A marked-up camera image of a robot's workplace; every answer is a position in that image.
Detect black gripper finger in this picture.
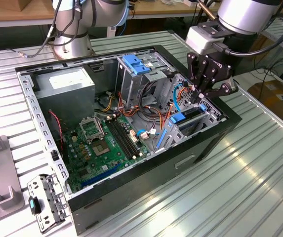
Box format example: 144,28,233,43
187,52,207,104
200,82,239,100

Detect orange red power wire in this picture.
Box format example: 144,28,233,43
160,83,201,130

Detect blue data wire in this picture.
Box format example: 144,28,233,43
172,80,189,113

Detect hard disk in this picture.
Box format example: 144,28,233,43
157,103,208,151

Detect metal disk bay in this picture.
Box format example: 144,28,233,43
153,73,228,153

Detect brown cardboard box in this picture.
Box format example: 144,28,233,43
247,80,283,124

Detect blue drive latch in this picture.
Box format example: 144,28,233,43
122,55,152,77

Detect metal drive cage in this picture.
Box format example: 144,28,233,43
115,50,175,109

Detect black RAM slot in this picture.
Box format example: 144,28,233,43
106,118,135,160
115,115,143,156
112,116,140,157
109,117,137,158

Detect black PC case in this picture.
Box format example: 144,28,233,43
14,44,243,236

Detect metal socket cover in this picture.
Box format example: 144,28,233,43
79,116,105,144

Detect CPU socket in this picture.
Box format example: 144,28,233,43
90,140,111,158

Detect grey power supply unit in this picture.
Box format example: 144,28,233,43
34,66,96,126

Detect blue expansion slot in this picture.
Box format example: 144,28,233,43
81,162,121,188

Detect green motherboard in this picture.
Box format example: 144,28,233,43
62,115,152,195

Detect wooden desk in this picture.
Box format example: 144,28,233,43
0,0,221,28

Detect grey parts rack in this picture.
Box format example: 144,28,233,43
0,132,26,224

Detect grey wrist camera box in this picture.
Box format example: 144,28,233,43
185,26,228,55

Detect black cable bundle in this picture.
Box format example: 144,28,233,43
138,80,163,121

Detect black camera cable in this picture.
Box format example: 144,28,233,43
214,12,283,56

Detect red orange wire bundle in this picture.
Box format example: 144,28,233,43
118,91,142,118

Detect short blue wire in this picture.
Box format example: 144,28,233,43
136,130,161,141

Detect yellow black power wires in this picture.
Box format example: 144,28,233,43
101,91,120,112

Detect red black twisted wire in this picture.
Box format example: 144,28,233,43
48,110,65,152

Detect black cable with connector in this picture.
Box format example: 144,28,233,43
6,0,63,60

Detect metal slot bracket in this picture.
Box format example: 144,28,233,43
27,172,69,235

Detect black blue bracket clip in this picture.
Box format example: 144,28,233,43
28,196,42,215

